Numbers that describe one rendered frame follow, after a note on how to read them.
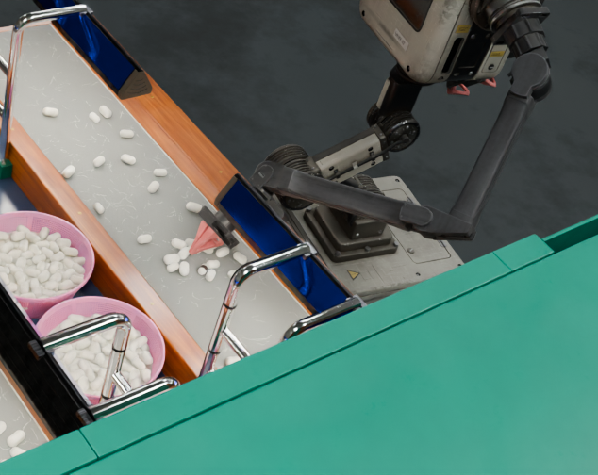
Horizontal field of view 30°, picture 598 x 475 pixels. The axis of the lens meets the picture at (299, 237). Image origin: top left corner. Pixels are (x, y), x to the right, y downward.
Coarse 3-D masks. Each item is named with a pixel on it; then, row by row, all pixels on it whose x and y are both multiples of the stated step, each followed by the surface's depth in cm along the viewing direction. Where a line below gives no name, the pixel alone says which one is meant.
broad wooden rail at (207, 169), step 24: (144, 96) 286; (168, 96) 289; (144, 120) 281; (168, 120) 282; (168, 144) 276; (192, 144) 277; (192, 168) 272; (216, 168) 273; (216, 192) 267; (288, 288) 252
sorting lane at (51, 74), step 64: (64, 64) 291; (64, 128) 272; (128, 128) 279; (128, 192) 262; (192, 192) 268; (128, 256) 246; (192, 256) 252; (256, 256) 257; (192, 320) 237; (256, 320) 242
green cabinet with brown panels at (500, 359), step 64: (512, 256) 112; (576, 256) 115; (384, 320) 100; (448, 320) 102; (512, 320) 105; (576, 320) 107; (192, 384) 89; (256, 384) 90; (320, 384) 93; (384, 384) 95; (448, 384) 97; (512, 384) 99; (576, 384) 101; (64, 448) 81; (128, 448) 83; (192, 448) 84; (256, 448) 86; (320, 448) 88; (384, 448) 89; (448, 448) 91; (512, 448) 93; (576, 448) 95
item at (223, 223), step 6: (216, 216) 249; (222, 216) 248; (216, 222) 248; (222, 222) 248; (228, 222) 248; (216, 228) 250; (222, 228) 247; (228, 228) 249; (234, 228) 250; (228, 234) 246
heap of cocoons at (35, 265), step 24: (0, 240) 241; (24, 240) 240; (48, 240) 244; (0, 264) 236; (24, 264) 236; (48, 264) 239; (72, 264) 239; (24, 288) 231; (48, 288) 233; (72, 288) 236
